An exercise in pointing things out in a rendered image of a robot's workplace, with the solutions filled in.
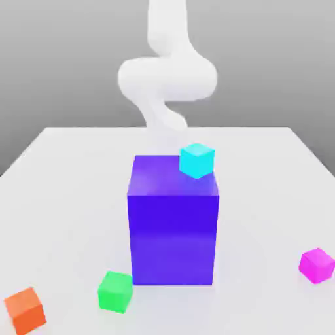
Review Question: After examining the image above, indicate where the small cyan cube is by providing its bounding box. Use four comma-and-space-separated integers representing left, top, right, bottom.
179, 142, 216, 180

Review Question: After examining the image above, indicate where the small green cube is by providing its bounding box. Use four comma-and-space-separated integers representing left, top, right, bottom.
97, 270, 135, 315

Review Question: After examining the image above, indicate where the small orange cube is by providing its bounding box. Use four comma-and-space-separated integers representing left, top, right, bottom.
3, 286, 48, 335

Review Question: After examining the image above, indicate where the large purple box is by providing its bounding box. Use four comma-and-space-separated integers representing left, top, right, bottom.
126, 154, 220, 287

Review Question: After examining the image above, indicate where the small magenta cube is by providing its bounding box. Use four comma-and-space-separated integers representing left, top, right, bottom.
298, 247, 335, 285

